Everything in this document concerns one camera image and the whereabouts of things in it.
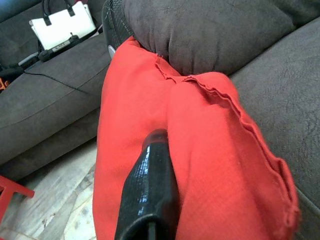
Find black garment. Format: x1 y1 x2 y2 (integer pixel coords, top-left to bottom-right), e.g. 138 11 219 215
0 63 26 80

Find red plastic stool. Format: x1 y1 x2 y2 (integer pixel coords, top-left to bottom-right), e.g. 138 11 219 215
0 174 36 221

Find two-seat dark grey sofa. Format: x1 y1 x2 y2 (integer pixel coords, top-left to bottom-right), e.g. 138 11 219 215
122 0 320 240

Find white handbag black handles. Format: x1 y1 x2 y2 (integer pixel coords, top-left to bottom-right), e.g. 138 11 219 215
29 0 98 51

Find black floor fan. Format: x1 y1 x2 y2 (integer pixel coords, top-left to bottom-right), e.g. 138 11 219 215
101 0 136 60

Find small orange clip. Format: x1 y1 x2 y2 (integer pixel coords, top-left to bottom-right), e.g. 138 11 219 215
0 77 10 93

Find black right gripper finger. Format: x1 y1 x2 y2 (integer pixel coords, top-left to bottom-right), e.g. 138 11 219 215
114 128 181 240

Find thin black cable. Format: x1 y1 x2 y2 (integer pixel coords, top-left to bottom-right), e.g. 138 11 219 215
23 69 83 91

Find long dark grey sofa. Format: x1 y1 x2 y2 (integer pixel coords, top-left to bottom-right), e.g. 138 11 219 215
0 0 113 181

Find red pillow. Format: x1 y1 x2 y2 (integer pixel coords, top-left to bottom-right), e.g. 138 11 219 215
91 35 302 240

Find black handheld device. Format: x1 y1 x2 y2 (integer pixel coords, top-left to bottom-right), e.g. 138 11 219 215
37 33 81 63

